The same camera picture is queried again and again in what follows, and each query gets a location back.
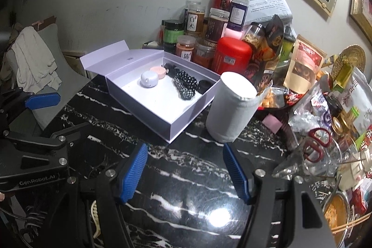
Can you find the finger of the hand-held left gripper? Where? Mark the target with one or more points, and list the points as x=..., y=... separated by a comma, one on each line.
x=43, y=100
x=43, y=139

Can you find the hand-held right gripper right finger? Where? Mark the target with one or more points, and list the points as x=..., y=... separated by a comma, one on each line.
x=237, y=175

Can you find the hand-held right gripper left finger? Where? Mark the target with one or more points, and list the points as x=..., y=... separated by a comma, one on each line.
x=133, y=175

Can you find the lavender box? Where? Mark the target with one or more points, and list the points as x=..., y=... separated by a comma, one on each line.
x=151, y=117

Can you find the white round case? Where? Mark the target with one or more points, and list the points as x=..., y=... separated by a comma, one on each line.
x=149, y=79

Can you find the person's left hand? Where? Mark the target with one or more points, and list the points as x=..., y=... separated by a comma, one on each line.
x=1, y=196

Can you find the grey chair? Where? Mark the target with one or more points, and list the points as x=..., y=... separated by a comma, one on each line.
x=69, y=82

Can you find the white cloth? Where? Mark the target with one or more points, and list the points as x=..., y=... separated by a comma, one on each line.
x=32, y=59

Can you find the cream hair claw clip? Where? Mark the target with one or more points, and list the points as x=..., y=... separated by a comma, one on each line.
x=94, y=211

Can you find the pink small block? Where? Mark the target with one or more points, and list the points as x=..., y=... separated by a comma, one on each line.
x=271, y=123

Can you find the white paper towel roll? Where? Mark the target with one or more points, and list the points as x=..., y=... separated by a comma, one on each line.
x=229, y=108

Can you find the cardboard piece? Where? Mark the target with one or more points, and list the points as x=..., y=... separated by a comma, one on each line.
x=43, y=22

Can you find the clear glass mug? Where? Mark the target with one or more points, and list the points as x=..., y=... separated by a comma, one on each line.
x=319, y=166

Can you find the clear plastic bag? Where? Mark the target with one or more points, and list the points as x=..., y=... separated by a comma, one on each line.
x=308, y=111

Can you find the metal bowl with orange food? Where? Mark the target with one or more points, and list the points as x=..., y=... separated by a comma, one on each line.
x=335, y=213

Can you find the pink round case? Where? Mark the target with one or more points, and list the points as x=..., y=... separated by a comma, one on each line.
x=159, y=71

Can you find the red canister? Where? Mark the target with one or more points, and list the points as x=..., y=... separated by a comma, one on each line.
x=231, y=54

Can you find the red content squat jar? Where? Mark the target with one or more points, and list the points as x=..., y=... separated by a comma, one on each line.
x=205, y=54

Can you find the kraft paper pouch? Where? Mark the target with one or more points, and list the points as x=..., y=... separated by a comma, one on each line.
x=305, y=65

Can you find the small red jar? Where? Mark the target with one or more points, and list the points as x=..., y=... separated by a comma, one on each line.
x=162, y=31

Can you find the orange powder jar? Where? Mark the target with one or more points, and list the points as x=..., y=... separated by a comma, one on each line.
x=185, y=47

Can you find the tilted clear plastic jar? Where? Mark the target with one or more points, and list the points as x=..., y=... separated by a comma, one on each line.
x=254, y=36

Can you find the dark snack bag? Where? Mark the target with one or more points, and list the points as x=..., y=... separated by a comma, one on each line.
x=273, y=36

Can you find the green label dark jar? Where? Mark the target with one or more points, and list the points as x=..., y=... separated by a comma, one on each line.
x=173, y=36

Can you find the white green packet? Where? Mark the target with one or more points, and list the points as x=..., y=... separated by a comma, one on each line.
x=361, y=99

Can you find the dark brown content jar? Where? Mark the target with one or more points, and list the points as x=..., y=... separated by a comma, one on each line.
x=217, y=25

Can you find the white label brown jar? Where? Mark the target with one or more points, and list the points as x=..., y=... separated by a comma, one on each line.
x=194, y=20

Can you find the purple label jar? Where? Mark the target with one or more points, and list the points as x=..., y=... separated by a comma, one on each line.
x=239, y=12

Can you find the woven gold hat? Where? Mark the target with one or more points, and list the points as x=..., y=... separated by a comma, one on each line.
x=353, y=57

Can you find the gold picture frame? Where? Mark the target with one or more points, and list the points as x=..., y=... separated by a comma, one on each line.
x=361, y=9

